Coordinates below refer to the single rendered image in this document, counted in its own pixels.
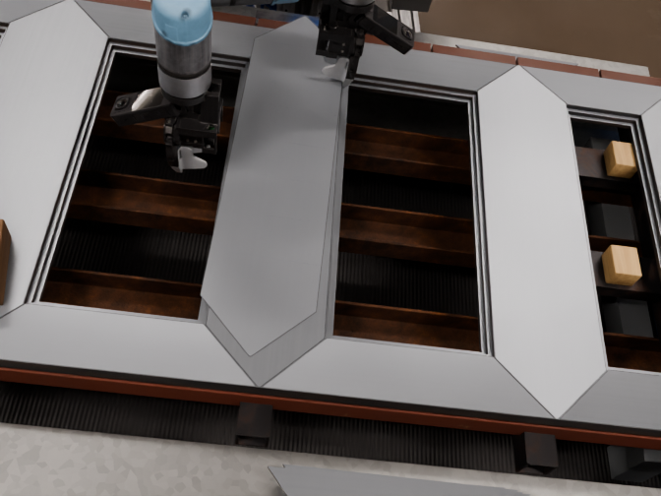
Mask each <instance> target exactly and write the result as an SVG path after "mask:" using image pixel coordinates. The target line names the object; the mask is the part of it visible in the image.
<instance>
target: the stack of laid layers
mask: <svg viewBox="0 0 661 496"><path fill-rule="evenodd" d="M116 55H118V56H125V57H132V58H139V59H146V60H152V61H157V58H156V47H155V44H148V43H141V42H135V41H129V40H122V39H115V38H110V37H108V40H107V43H106V46H105V49H104V52H103V55H102V59H101V62H100V65H99V68H98V71H97V74H96V77H95V81H94V84H93V87H92V90H91V93H90V98H89V101H88V105H87V108H86V111H85V114H84V117H83V120H82V123H81V126H80V130H79V133H78V136H77V139H76V142H75V145H74V147H73V151H72V154H71V157H70V160H69V163H68V166H67V169H66V172H65V176H64V179H63V182H62V185H61V188H60V191H59V194H58V198H57V201H56V204H55V207H54V210H53V213H52V216H51V219H50V223H49V225H48V228H47V231H46V234H45V237H44V240H43V243H42V247H41V250H40V253H39V256H38V259H37V262H36V265H35V269H34V272H33V275H32V278H31V281H30V286H29V289H28V293H27V296H26V299H25V302H24V304H25V303H29V304H38V305H47V306H55V307H64V308H73V309H82V310H90V311H98V312H107V313H116V314H124V315H133V316H142V317H151V318H159V319H167V320H176V321H185V322H194V323H202V324H205V325H206V327H207V328H208V329H209V330H210V332H211V333H212V334H213V335H214V336H215V338H216V339H217V340H218V341H219V342H220V344H221V345H222V346H223V347H224V348H225V349H226V351H227V352H228V353H229V354H230V355H231V357H232V358H233V359H234V360H235V361H236V363H237V364H238V365H239V366H240V367H241V369H242V370H243V371H244V372H245V373H246V375H247V376H248V377H249V378H250V379H251V380H252V382H253V383H254V384H255V385H256V386H257V387H248V386H239V385H230V384H220V383H212V382H203V381H193V380H184V379H175V378H165V377H156V376H148V375H138V374H129V373H120V372H110V371H101V370H92V369H83V368H74V367H65V366H55V365H46V364H37V363H27V362H19V361H10V360H0V367H8V368H17V369H27V370H35V371H44V372H54V373H63V374H72V375H82V376H91V377H100V378H109V379H118V380H128V381H137V382H147V383H156V384H164V385H174V386H183V387H193V388H202V389H211V390H221V391H229V392H239V393H248V394H257V395H267V396H276V397H286V398H294V399H303V400H313V401H322V402H331V403H349V404H359V405H367V406H376V407H386V408H395V409H405V410H414V411H423V412H433V413H441V414H451V415H460V416H469V417H479V418H488V419H498V420H506V421H515V422H525V423H534V424H544V425H553V426H562V427H571V428H580V429H589V430H599V431H608V432H618V433H627V434H635V435H645V436H654V437H661V430H651V429H642V428H633V427H624V426H615V425H606V424H596V423H587V422H578V421H568V420H560V418H561V417H562V416H563V415H564V414H565V413H566V412H567V411H568V410H569V409H570V408H571V407H570V408H569V409H568V410H567V411H566V412H565V413H564V414H563V415H562V416H561V417H560V418H559V419H551V418H541V417H532V416H523V415H514V414H504V413H495V412H487V411H477V410H468V409H459V408H449V407H440V406H431V405H422V404H413V403H395V402H386V401H377V400H367V399H358V398H350V397H340V396H331V395H322V394H312V393H303V392H294V391H284V390H276V389H267V388H262V386H263V385H265V384H266V383H267V382H269V381H270V380H271V379H273V378H274V377H275V376H277V375H278V374H279V373H281V372H282V371H283V370H284V369H286V368H287V367H288V366H290V365H291V364H292V363H294V362H295V361H296V360H298V359H299V358H300V357H302V356H303V355H304V354H306V353H307V352H308V351H310V350H311V349H312V348H313V347H315V346H316V345H317V344H319V343H320V342H321V341H323V340H324V339H326V338H332V339H341V340H350V341H365V342H374V343H383V344H391V345H400V346H409V347H418V348H427V349H434V350H443V351H452V352H461V353H469V354H478V355H487V356H493V357H494V358H495V351H494V336H493V321H492V305H491V290H490V275H489V260H488V245H487V229H486V215H485V199H484V184H483V168H482V154H481V138H480V123H479V107H478V92H474V91H467V90H461V89H454V88H447V87H440V86H433V85H426V84H419V83H412V82H406V81H400V80H393V79H386V78H379V77H372V76H365V75H358V74H356V75H355V78H354V80H353V81H352V82H351V83H350V84H349V85H348V86H347V87H346V88H345V87H342V90H341V99H340V108H339V115H338V124H337V133H336V142H335V150H334V159H333V168H332V177H331V186H330V201H329V210H328V219H327V228H326V237H325V245H324V254H323V262H322V271H321V280H320V288H319V297H318V306H317V312H316V313H315V314H313V315H312V316H310V317H309V318H308V319H306V320H305V321H303V322H302V323H300V324H299V325H297V326H296V327H294V328H293V329H291V330H290V331H288V332H287V333H286V334H284V335H283V336H281V337H280V338H278V339H277V340H275V341H273V342H272V343H270V344H269V345H268V346H266V347H265V348H263V349H262V350H260V351H259V352H257V353H256V354H254V355H253V356H248V355H247V353H246V352H245V351H244V350H243V348H242V347H241V346H240V344H239V343H238V342H237V341H236V339H235V338H234V337H233V336H232V335H231V334H230V333H229V332H228V330H227V329H226V328H225V327H224V325H223V324H222V323H221V322H220V320H219V319H218V318H217V317H216V315H215V314H214V313H213V312H212V310H211V309H210V308H209V306H208V305H207V303H206V302H205V300H204V299H203V298H202V301H201V306H200V312H199V318H198V320H194V319H185V318H176V317H167V316H159V315H151V314H142V313H133V312H125V311H116V310H107V309H98V308H90V307H82V306H73V305H64V304H56V303H47V302H40V301H41V298H42V295H43V291H44V289H45V286H46V283H47V279H48V276H49V273H50V270H51V266H52V263H53V260H54V256H55V253H56V250H57V247H58V243H59V240H60V237H61V234H62V230H63V227H64V224H65V221H66V217H67V214H68V212H69V208H70V205H71V202H72V199H73V195H74V192H75V189H76V186H77V182H78V179H79V176H80V172H81V169H82V166H83V163H84V159H85V156H86V153H87V150H88V146H89V143H90V137H91V134H92V131H93V128H94V124H95V121H96V118H97V115H98V111H99V109H100V106H101V102H102V99H103V96H104V93H105V89H106V86H107V83H108V80H109V76H110V73H111V70H112V67H113V63H114V60H115V57H116ZM249 62H250V58H243V57H237V56H230V55H223V54H216V53H212V54H211V68H212V69H215V70H220V71H227V72H234V73H241V75H240V80H239V86H238V92H237V97H236V102H235V108H234V114H233V120H232V125H231V131H230V137H229V143H228V148H227V154H226V160H225V166H224V170H223V176H222V182H221V188H220V193H219V199H218V205H217V211H218V206H219V201H220V197H221V192H222V187H223V183H224V178H225V173H226V168H227V164H228V160H229V155H230V151H231V146H232V141H233V136H234V132H235V127H236V122H237V118H238V113H239V108H240V104H241V99H242V94H243V90H244V86H245V81H246V76H247V71H248V67H249ZM348 89H352V90H358V91H365V92H372V93H385V94H392V95H399V96H406V97H413V98H420V99H426V100H432V101H439V102H446V103H453V104H460V105H466V107H467V126H468V145H469V163H470V182H471V201H472V218H473V237H474V256H475V275H476V293H477V311H478V330H479V348H480V352H477V351H469V350H460V349H451V348H442V347H434V346H426V345H417V344H408V343H400V342H391V341H374V340H366V339H357V338H349V337H340V336H333V335H332V334H333V319H334V303H335V288H336V272H337V257H338V241H339V226H340V211H341V195H342V179H343V164H344V149H345V133H346V117H347V102H348ZM567 110H568V116H569V122H570V129H571V121H577V122H584V123H591V124H598V125H605V126H612V127H619V128H626V129H629V131H630V135H631V144H632V149H633V154H634V158H635V163H636V168H637V173H638V178H639V183H640V187H641V192H642V197H643V202H644V206H645V211H646V215H647V220H648V225H649V230H650V235H651V239H652V244H653V249H654V254H655V259H656V264H657V268H658V273H659V278H660V282H661V203H660V199H659V194H658V190H657V185H656V181H655V176H654V172H653V167H652V163H651V158H650V154H649V149H648V146H647V141H646V137H645V132H644V128H643V123H642V119H641V115H642V114H643V113H642V114H641V115H635V114H628V113H623V112H616V111H609V110H602V109H595V108H588V107H581V106H574V105H568V104H567ZM571 141H572V148H573V154H574V161H575V167H576V174H577V181H578V187H579V194H580V200H581V206H582V213H583V219H584V226H585V233H586V239H587V246H588V252H589V259H590V266H591V272H592V278H593V284H594V291H595V298H596V304H597V311H598V318H599V324H600V331H601V337H602V343H603V350H604V356H605V363H606V369H607V370H617V371H625V372H633V373H642V374H651V375H659V376H661V373H658V372H649V371H641V370H632V369H624V368H615V367H608V362H607V356H606V349H605V343H604V337H603V331H602V324H601V318H600V311H599V304H598V298H597V291H596V285H595V278H594V273H593V266H592V260H591V253H590V247H589V240H588V233H587V227H586V220H585V214H584V207H583V202H582V195H581V189H580V182H579V176H578V169H577V162H576V156H575V149H574V143H573V136H572V130H571ZM217 211H216V214H217ZM24 304H23V305H24ZM495 359H496V358H495ZM496 360H497V359H496ZM497 361H498V360H497ZM498 362H499V361H498ZM499 363H500V362H499ZM500 364H501V363H500ZM501 365H502V364H501ZM502 366H503V365H502ZM503 367H504V366H503ZM504 368H505V367H504ZM505 369H506V368H505ZM506 370H507V369H506ZM507 371H508V370H507ZM508 372H509V371H508ZM509 373H510V372H509ZM510 374H511V373H510ZM596 382H597V381H596ZM596 382H595V383H596ZM595 383H594V384H595ZM594 384H593V385H594ZM593 385H592V386H593ZM592 386H591V387H592ZM591 387H590V388H591ZM590 388H589V389H590ZM589 389H588V390H589ZM588 390H587V391H588ZM587 391H586V392H587ZM586 392H585V393H586ZM585 393H584V394H585ZM584 394H583V395H584ZM583 395H582V396H583ZM582 396H581V397H582ZM581 397H580V398H581ZM580 398H579V399H580ZM579 399H578V400H579ZM578 400H577V401H578ZM577 401H576V402H577ZM576 402H575V403H576Z"/></svg>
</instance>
